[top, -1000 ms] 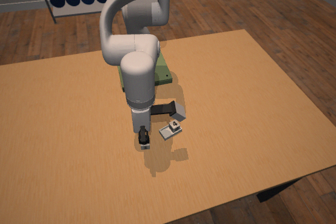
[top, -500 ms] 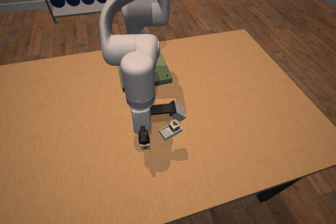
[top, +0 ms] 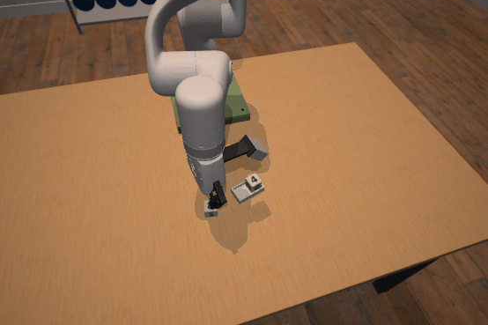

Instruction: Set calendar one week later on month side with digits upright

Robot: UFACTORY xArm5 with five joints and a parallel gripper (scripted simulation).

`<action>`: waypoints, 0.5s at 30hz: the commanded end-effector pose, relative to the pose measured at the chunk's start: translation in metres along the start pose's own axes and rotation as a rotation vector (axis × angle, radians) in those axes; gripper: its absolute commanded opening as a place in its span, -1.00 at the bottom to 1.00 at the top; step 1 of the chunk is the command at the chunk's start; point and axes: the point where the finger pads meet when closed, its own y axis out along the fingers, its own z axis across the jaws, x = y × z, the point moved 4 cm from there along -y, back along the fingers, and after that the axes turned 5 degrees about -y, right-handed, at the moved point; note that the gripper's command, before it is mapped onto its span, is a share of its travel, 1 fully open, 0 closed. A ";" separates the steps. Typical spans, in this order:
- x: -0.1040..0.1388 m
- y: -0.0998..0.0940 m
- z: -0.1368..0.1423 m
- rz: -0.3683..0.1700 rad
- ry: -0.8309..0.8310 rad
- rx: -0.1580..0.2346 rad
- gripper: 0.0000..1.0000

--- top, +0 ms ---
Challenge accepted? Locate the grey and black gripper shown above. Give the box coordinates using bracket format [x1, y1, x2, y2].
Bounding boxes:
[187, 147, 227, 210]

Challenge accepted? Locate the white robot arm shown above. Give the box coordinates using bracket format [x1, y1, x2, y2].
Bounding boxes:
[144, 0, 268, 163]

